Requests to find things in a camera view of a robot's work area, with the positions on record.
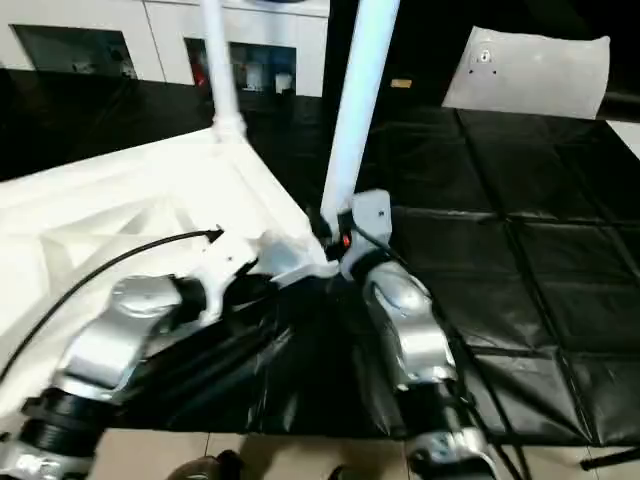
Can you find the white plastic table leg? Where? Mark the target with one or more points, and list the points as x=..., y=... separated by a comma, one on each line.
x=222, y=70
x=358, y=100

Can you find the black folding stand leg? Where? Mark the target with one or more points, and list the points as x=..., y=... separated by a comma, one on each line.
x=610, y=460

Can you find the white sheet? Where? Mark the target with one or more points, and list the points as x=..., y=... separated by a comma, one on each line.
x=628, y=138

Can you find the small yellow label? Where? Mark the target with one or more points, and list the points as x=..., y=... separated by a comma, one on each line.
x=401, y=83

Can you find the black work mat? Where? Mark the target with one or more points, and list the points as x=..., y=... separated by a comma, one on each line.
x=520, y=250

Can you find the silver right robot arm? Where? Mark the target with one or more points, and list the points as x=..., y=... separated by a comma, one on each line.
x=410, y=330

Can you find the black cabinet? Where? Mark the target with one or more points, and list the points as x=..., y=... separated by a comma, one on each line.
x=430, y=40

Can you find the white glass-door cabinet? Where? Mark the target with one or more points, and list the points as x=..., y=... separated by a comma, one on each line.
x=150, y=35

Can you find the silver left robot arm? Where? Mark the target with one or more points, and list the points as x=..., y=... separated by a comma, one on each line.
x=110, y=350

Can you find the white flat panel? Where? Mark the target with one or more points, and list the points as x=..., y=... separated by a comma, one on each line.
x=525, y=75

